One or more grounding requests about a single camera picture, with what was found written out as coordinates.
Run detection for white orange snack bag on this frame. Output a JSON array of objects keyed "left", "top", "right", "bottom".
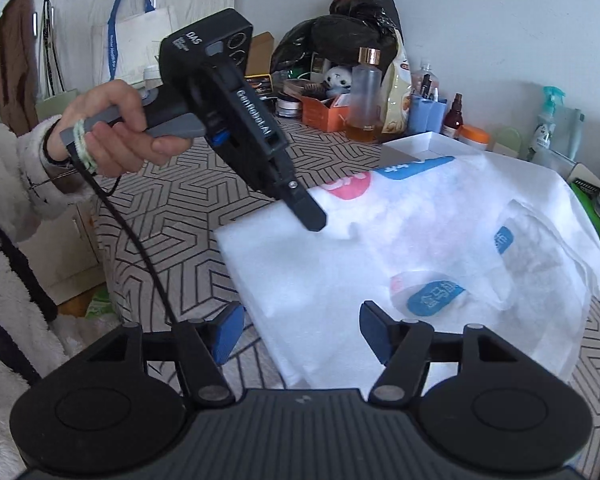
[{"left": 380, "top": 30, "right": 414, "bottom": 136}]

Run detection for lime green case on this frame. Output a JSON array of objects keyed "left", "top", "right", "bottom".
[{"left": 570, "top": 177, "right": 600, "bottom": 257}]

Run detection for orange lid jar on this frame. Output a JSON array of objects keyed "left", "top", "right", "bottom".
[{"left": 457, "top": 125, "right": 491, "bottom": 152}]

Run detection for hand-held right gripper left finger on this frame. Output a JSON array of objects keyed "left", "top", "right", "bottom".
[{"left": 87, "top": 303, "right": 247, "bottom": 409}]

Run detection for clear plastic bottle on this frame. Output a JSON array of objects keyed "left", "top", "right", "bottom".
[{"left": 415, "top": 60, "right": 436, "bottom": 97}]

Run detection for pale green container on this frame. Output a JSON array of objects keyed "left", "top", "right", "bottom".
[{"left": 492, "top": 127, "right": 524, "bottom": 157}]

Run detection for white cardboard box lid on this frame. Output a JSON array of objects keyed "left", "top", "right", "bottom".
[{"left": 381, "top": 131, "right": 487, "bottom": 162}]

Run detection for person's left forearm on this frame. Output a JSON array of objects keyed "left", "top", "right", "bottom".
[{"left": 0, "top": 118, "right": 99, "bottom": 222}]

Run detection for panda toy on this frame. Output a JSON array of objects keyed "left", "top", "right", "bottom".
[{"left": 322, "top": 66, "right": 354, "bottom": 97}]

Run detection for orange cardboard box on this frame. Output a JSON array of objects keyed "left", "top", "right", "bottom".
[{"left": 300, "top": 92, "right": 354, "bottom": 134}]

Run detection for person's white fleece clothing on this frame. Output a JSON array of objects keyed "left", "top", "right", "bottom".
[{"left": 0, "top": 210, "right": 88, "bottom": 466}]

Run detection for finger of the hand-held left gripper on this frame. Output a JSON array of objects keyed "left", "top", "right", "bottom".
[{"left": 274, "top": 178, "right": 329, "bottom": 233}]

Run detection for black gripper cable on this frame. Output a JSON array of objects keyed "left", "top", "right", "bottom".
[{"left": 70, "top": 157, "right": 182, "bottom": 329}]

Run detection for clear perfume bottle copper cap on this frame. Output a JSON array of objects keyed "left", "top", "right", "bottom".
[{"left": 346, "top": 47, "right": 384, "bottom": 144}]

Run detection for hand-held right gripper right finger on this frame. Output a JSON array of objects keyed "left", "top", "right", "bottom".
[{"left": 358, "top": 300, "right": 519, "bottom": 408}]

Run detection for blue fabric bag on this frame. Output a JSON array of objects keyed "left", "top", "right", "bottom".
[{"left": 408, "top": 94, "right": 449, "bottom": 137}]

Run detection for white green spray bottle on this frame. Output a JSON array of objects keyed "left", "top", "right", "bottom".
[{"left": 527, "top": 86, "right": 566, "bottom": 164}]

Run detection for white shopping bag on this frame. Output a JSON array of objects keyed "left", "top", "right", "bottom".
[{"left": 215, "top": 154, "right": 600, "bottom": 392}]

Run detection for white tote bag blue handles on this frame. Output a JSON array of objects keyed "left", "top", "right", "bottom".
[{"left": 90, "top": 0, "right": 179, "bottom": 87}]

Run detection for brown spray bottle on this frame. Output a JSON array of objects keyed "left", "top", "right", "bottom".
[{"left": 442, "top": 92, "right": 465, "bottom": 139}]

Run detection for brown cardboard box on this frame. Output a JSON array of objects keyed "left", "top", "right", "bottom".
[{"left": 245, "top": 31, "right": 276, "bottom": 77}]

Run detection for person's left hand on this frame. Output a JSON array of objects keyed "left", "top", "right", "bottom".
[{"left": 45, "top": 79, "right": 193, "bottom": 177}]

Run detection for black trash bag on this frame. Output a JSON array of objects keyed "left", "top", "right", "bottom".
[{"left": 270, "top": 0, "right": 402, "bottom": 97}]

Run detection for white cabinet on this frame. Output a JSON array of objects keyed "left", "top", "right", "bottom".
[{"left": 17, "top": 204, "right": 102, "bottom": 306}]

